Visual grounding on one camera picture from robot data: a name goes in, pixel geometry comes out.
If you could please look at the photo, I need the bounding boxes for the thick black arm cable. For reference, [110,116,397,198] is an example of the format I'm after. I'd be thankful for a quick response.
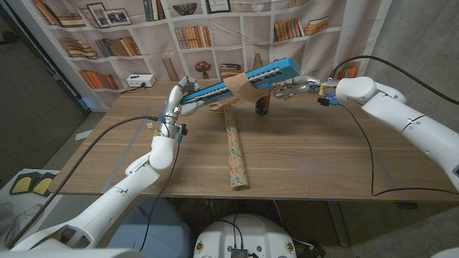
[6,115,161,248]
[328,54,459,107]

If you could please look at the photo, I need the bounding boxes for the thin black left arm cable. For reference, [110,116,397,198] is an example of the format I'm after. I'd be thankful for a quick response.
[138,141,181,252]

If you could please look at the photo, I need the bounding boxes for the white power strip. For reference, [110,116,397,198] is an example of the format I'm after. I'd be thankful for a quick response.
[126,74,157,89]

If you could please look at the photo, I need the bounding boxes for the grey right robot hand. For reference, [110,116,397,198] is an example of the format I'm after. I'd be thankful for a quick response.
[273,75,340,101]

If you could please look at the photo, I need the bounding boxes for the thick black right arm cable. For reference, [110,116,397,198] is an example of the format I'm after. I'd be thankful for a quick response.
[328,54,459,107]

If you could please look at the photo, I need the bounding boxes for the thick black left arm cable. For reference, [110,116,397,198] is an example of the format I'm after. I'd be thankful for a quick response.
[6,115,161,248]

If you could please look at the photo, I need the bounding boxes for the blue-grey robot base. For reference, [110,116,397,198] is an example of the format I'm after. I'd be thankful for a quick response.
[106,197,195,258]

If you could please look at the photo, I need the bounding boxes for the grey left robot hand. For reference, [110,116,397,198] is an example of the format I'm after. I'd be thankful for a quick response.
[161,75,207,121]

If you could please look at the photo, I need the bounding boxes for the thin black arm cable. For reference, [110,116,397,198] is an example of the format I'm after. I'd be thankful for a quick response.
[336,102,459,197]
[138,141,181,252]

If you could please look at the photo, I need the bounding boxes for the yellow and black floor mat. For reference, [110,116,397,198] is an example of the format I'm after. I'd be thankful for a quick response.
[8,171,57,198]

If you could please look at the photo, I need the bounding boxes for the white shoe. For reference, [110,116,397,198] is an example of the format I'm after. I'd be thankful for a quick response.
[0,202,47,249]

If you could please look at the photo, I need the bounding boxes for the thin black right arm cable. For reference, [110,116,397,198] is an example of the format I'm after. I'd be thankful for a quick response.
[336,102,459,197]

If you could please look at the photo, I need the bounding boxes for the dark can with blue lid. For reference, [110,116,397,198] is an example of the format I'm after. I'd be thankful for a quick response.
[255,93,272,118]

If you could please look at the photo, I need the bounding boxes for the floral wrapping paper roll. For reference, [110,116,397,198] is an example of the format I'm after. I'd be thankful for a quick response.
[223,104,250,191]

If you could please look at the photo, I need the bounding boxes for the printed bookshelf backdrop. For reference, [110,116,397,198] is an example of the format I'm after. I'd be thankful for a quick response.
[6,0,392,113]

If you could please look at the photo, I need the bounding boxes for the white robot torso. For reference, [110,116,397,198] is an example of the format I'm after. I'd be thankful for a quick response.
[192,214,298,258]

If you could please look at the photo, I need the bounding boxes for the black floor adapter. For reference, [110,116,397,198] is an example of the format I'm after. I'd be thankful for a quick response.
[296,239,326,258]

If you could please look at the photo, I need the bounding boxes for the grey metal table leg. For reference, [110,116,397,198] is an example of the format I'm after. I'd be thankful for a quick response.
[327,200,351,248]

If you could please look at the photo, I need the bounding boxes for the blue toy keyboard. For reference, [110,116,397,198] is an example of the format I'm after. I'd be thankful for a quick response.
[179,57,302,106]

